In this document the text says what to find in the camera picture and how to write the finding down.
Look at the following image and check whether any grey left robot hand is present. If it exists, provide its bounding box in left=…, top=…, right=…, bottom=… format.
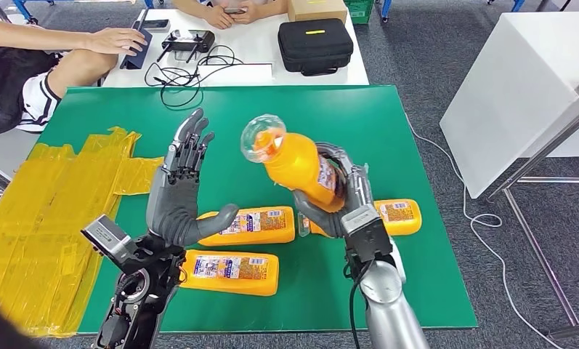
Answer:
left=146, top=108, right=240, bottom=247

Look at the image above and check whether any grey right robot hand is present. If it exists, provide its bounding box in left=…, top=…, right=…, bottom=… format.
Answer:
left=293, top=142, right=374, bottom=239

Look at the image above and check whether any orange detergent bottle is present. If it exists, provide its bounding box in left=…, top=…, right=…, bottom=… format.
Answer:
left=179, top=249, right=280, bottom=297
left=297, top=198, right=422, bottom=238
left=240, top=113, right=348, bottom=214
left=193, top=206, right=296, bottom=247

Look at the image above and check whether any black remote controller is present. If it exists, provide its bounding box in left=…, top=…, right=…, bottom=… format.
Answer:
left=155, top=28, right=216, bottom=63

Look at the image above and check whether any green table mat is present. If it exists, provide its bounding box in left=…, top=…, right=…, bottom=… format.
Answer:
left=38, top=84, right=479, bottom=334

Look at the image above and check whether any yellow plastic sheet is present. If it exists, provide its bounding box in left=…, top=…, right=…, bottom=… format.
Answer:
left=0, top=126, right=166, bottom=338

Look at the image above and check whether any black carrying case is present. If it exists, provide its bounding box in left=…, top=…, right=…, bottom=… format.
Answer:
left=277, top=18, right=354, bottom=77

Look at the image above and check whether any dark blue tablet case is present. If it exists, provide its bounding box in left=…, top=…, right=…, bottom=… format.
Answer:
left=119, top=7, right=153, bottom=71

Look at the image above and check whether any green plastic crate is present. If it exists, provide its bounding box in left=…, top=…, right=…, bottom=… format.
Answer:
left=343, top=0, right=374, bottom=25

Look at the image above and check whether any blue metal rack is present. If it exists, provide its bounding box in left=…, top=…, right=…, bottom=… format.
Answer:
left=378, top=0, right=527, bottom=24

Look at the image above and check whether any cardboard box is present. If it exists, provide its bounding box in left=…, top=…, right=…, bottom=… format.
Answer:
left=287, top=0, right=349, bottom=23

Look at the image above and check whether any white side table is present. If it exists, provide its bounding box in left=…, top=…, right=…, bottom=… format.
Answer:
left=0, top=124, right=41, bottom=196

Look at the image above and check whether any black smartphone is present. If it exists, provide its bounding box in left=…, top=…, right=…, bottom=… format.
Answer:
left=134, top=19, right=171, bottom=33

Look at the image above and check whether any white cabinet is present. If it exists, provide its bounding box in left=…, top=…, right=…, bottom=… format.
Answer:
left=439, top=10, right=579, bottom=199

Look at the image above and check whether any dark robot torso edge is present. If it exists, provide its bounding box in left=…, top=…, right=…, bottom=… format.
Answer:
left=0, top=291, right=49, bottom=349

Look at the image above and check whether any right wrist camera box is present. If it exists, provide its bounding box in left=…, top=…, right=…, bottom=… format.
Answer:
left=341, top=204, right=394, bottom=265

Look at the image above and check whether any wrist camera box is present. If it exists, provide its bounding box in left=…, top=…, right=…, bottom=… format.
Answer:
left=81, top=214, right=139, bottom=270
left=341, top=204, right=394, bottom=265

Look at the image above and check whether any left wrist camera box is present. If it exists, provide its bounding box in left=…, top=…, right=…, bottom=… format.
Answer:
left=81, top=214, right=139, bottom=270

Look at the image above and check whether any white floor cable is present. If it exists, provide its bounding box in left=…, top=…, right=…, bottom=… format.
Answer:
left=403, top=113, right=565, bottom=349

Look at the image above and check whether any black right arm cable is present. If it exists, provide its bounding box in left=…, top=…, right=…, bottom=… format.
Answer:
left=347, top=260, right=374, bottom=349

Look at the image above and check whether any blue metal frame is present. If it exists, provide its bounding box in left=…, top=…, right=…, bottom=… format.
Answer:
left=10, top=0, right=156, bottom=24

